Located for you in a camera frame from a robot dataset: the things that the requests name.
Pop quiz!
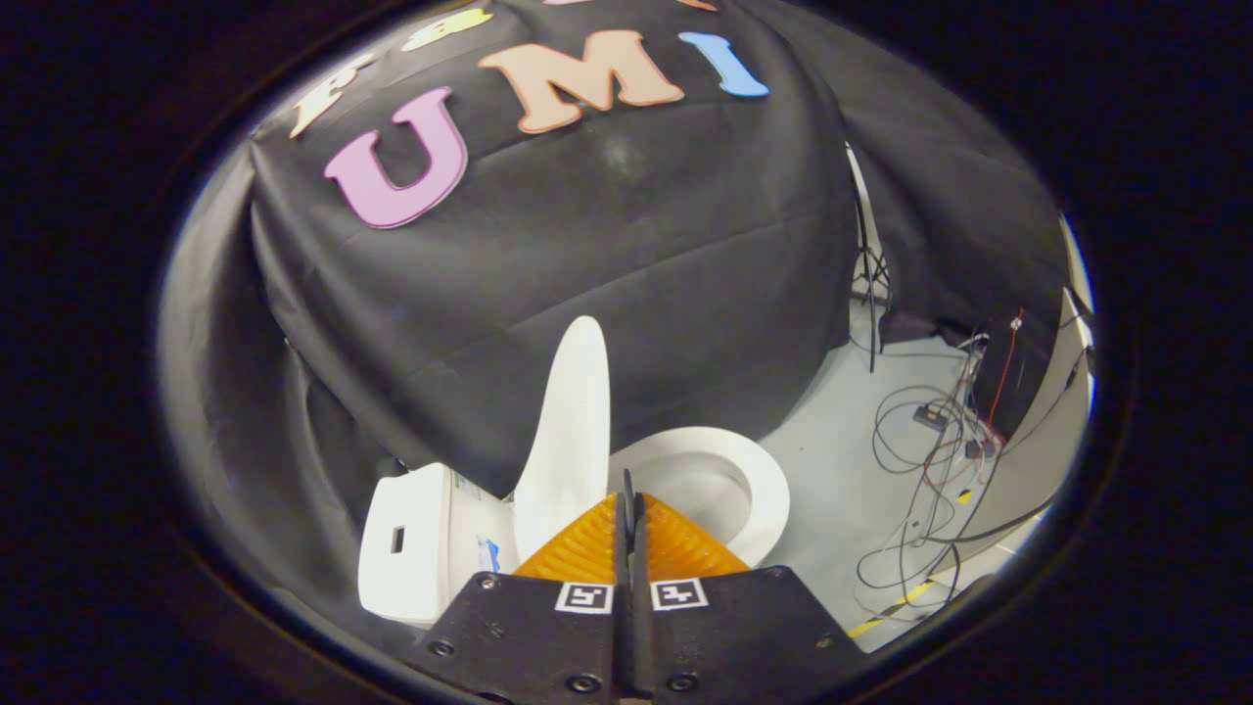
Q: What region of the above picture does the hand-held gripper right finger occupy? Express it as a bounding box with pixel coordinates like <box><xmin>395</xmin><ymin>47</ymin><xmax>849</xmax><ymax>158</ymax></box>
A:
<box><xmin>632</xmin><ymin>490</ymin><xmax>869</xmax><ymax>705</ymax></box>

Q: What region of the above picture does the tangle of cables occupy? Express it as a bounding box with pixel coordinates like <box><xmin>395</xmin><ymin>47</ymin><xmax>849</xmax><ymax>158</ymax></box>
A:
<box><xmin>855</xmin><ymin>313</ymin><xmax>1092</xmax><ymax>623</ymax></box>

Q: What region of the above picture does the black equipment box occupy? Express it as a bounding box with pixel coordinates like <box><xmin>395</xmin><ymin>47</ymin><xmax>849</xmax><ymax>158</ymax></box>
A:
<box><xmin>969</xmin><ymin>308</ymin><xmax>1031</xmax><ymax>442</ymax></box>

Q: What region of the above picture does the black tripod stand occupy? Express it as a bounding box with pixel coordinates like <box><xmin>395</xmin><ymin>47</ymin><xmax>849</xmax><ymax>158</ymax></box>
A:
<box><xmin>847</xmin><ymin>145</ymin><xmax>894</xmax><ymax>375</ymax></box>

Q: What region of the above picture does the yellow black floor tape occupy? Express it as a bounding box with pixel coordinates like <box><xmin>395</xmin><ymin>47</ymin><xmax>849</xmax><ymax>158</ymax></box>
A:
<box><xmin>847</xmin><ymin>578</ymin><xmax>980</xmax><ymax>639</ymax></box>

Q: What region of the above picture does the white toilet body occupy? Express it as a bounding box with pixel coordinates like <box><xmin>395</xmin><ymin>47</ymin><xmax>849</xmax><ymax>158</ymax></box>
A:
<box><xmin>356</xmin><ymin>427</ymin><xmax>792</xmax><ymax>630</ymax></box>

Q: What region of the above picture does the white toilet lid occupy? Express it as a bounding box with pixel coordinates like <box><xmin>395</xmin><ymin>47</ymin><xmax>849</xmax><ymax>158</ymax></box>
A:
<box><xmin>511</xmin><ymin>314</ymin><xmax>614</xmax><ymax>566</ymax></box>

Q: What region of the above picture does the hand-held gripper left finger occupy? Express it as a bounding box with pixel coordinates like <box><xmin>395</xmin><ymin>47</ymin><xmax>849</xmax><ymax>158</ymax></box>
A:
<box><xmin>404</xmin><ymin>468</ymin><xmax>634</xmax><ymax>705</ymax></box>

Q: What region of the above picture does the black backdrop cloth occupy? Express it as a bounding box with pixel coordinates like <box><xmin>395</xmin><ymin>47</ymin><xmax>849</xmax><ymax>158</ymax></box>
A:
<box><xmin>162</xmin><ymin>0</ymin><xmax>1073</xmax><ymax>647</ymax></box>

